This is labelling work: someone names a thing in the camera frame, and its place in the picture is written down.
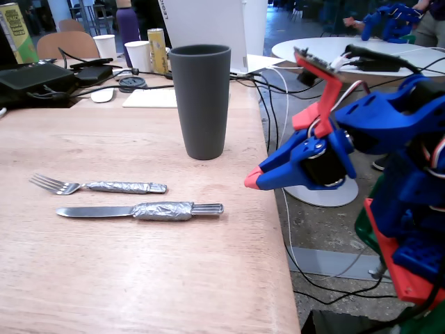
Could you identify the black camera circuit board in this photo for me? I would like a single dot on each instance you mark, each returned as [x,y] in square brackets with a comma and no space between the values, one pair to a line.
[314,62]

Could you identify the blue background robot arm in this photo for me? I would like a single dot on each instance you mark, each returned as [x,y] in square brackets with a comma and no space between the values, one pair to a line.
[393,21]

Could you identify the blue gripper with motor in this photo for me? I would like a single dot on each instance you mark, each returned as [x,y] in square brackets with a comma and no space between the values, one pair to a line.
[295,161]

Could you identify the dark gray tall glass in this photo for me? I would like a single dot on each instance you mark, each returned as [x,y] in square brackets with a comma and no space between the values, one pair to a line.
[201,104]

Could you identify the green table clamp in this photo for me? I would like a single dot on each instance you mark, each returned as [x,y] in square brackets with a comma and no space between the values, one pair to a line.
[365,229]

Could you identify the red wrist camera mount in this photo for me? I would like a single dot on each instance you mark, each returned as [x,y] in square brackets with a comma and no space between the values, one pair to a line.
[330,101]

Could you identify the yellow cereal box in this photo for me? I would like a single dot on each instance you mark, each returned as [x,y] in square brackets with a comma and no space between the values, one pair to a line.
[19,38]

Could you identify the red robot base plate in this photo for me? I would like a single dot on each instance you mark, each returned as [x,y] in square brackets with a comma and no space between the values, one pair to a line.
[406,282]

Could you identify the black slim device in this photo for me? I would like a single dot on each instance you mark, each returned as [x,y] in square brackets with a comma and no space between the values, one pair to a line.
[91,63]

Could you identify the yellow drink can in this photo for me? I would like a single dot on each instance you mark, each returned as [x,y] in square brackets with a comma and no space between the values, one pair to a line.
[158,52]

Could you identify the black flat box device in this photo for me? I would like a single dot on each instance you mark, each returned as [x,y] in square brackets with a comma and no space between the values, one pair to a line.
[34,81]

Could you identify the white paper cup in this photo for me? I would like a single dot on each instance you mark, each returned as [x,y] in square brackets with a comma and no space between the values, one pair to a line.
[105,47]
[138,55]

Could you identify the black round lid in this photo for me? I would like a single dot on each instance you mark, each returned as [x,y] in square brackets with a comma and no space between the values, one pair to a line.
[133,84]

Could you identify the black power brick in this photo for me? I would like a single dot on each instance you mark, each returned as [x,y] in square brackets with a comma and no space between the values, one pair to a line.
[377,65]

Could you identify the black power adapter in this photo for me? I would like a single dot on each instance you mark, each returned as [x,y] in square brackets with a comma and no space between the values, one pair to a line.
[94,74]

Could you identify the white laptop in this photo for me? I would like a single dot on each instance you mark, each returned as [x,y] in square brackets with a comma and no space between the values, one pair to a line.
[205,24]

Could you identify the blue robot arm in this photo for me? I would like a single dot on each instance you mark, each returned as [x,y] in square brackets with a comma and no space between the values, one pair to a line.
[379,118]

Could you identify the brown wooden chair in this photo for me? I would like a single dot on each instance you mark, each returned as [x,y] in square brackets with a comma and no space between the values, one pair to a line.
[66,45]
[71,25]

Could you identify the white round pedestal table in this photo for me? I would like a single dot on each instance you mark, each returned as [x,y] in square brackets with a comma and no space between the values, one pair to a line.
[313,47]

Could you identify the person in gray trousers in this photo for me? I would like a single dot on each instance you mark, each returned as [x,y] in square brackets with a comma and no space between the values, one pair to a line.
[431,28]

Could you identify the white computer mouse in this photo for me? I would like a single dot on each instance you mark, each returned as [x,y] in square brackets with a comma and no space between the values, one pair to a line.
[102,95]

